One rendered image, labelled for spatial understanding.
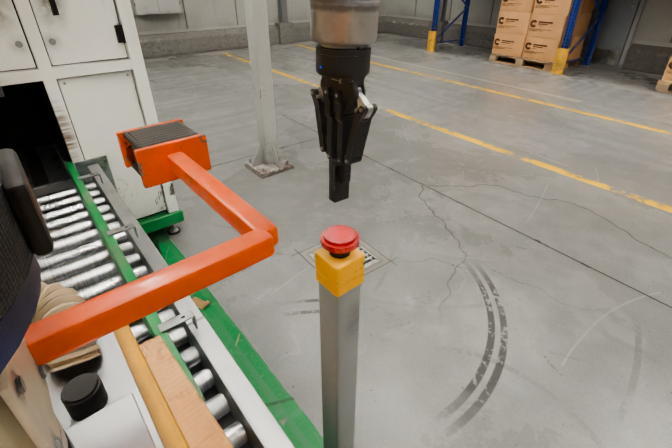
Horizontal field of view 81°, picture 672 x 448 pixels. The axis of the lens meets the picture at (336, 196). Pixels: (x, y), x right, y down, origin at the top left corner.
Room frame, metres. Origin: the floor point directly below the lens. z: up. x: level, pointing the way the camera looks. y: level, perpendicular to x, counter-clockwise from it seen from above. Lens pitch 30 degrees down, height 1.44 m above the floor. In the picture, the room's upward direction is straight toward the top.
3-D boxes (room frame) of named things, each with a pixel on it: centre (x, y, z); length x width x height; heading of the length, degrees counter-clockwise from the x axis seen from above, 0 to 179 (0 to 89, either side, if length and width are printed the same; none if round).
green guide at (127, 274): (1.15, 0.78, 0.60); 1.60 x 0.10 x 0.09; 39
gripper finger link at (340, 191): (0.55, -0.01, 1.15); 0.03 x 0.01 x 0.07; 127
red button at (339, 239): (0.57, -0.01, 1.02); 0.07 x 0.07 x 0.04
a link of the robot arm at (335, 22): (0.56, -0.01, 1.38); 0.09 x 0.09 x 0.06
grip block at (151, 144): (0.47, 0.23, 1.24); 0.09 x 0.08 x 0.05; 130
